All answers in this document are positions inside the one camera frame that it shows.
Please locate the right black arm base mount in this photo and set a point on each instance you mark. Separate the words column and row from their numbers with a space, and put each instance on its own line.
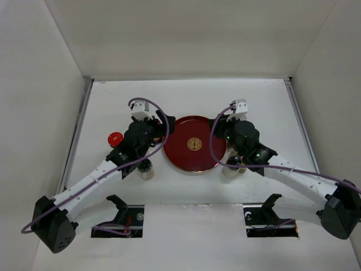
column 262, row 222

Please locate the red lid sauce jar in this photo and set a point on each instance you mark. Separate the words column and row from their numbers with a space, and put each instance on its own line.
column 158, row 138
column 114, row 139

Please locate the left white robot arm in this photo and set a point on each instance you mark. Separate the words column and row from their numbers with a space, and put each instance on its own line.
column 91, row 202

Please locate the round red lacquer tray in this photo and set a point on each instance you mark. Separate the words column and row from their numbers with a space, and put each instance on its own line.
column 187, row 148

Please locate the black cap pepper grinder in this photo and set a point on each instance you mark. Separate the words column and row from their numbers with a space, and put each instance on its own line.
column 146, row 170

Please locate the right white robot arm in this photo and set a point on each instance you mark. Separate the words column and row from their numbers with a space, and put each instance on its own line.
column 337, row 202

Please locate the black cap white salt bottle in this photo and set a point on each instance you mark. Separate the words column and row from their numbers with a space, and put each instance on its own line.
column 232, row 168

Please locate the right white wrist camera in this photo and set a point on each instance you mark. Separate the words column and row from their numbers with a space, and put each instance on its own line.
column 239, row 110

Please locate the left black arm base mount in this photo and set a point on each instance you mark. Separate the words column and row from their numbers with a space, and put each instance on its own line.
column 127, row 223

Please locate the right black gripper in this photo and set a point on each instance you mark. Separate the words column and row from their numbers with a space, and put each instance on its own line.
column 223, row 123

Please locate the yellow label small bottle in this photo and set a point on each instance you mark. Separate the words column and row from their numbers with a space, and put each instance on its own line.
column 242, row 169

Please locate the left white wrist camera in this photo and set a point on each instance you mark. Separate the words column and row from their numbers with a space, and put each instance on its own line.
column 140, row 110

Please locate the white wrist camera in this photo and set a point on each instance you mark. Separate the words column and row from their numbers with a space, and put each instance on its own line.
column 239, row 110
column 140, row 110

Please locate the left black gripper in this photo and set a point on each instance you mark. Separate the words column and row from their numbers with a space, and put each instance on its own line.
column 161, row 117

